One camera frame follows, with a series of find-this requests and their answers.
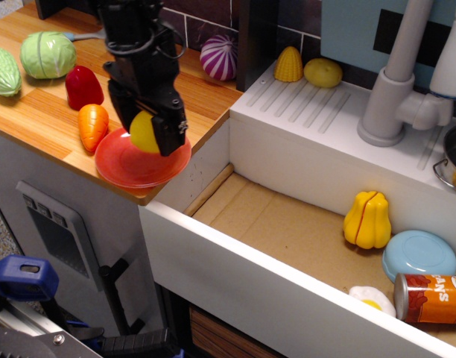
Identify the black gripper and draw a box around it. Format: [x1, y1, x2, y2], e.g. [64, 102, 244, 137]
[104, 46, 187, 157]

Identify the yellow toy lemon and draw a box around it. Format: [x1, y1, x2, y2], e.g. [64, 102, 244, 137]
[130, 111, 159, 154]

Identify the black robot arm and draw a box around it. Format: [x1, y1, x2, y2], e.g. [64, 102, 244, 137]
[95, 1, 188, 157]

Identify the red plastic plate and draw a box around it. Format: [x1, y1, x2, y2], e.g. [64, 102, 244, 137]
[95, 128, 191, 189]

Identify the orange toy carrot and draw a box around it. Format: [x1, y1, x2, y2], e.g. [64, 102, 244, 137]
[77, 104, 109, 152]

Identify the red toy pepper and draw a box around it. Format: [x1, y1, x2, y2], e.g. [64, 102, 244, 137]
[65, 66, 104, 110]

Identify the purple striped toy onion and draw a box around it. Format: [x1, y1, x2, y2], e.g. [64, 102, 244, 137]
[200, 35, 238, 81]

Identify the grey toy spatula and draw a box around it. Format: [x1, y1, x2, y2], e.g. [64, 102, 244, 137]
[63, 29, 106, 42]

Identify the green toy cabbage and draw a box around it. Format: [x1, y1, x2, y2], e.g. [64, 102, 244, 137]
[19, 31, 77, 79]

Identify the grey oven control panel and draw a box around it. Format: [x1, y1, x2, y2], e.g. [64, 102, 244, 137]
[16, 180, 102, 292]

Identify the yellow toy corn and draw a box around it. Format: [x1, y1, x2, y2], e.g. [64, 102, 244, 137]
[273, 46, 303, 82]

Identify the green toy bitter gourd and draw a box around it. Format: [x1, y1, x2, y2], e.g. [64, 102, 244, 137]
[0, 47, 22, 97]

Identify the yellow toy potato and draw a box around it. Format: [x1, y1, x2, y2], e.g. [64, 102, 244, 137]
[304, 58, 343, 88]

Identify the blue clamp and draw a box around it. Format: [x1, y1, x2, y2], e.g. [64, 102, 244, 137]
[0, 254, 59, 302]

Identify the yellow toy squash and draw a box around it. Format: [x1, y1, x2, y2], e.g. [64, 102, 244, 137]
[343, 191, 391, 249]

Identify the grey toy faucet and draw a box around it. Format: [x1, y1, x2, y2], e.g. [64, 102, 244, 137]
[357, 1, 454, 147]

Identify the toy fried egg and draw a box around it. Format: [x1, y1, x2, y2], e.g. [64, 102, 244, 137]
[348, 286, 396, 317]

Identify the light blue toy bowl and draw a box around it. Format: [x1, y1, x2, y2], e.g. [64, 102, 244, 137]
[381, 230, 456, 282]

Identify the white bottle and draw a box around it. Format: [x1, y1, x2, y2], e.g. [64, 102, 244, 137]
[430, 11, 456, 100]

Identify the silver toy pot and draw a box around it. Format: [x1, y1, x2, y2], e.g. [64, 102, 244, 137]
[433, 126, 456, 192]

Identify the orange toy beans can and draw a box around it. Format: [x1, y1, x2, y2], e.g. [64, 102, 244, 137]
[394, 274, 456, 324]

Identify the black oven door handle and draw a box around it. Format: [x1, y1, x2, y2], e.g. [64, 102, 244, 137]
[98, 258, 145, 336]

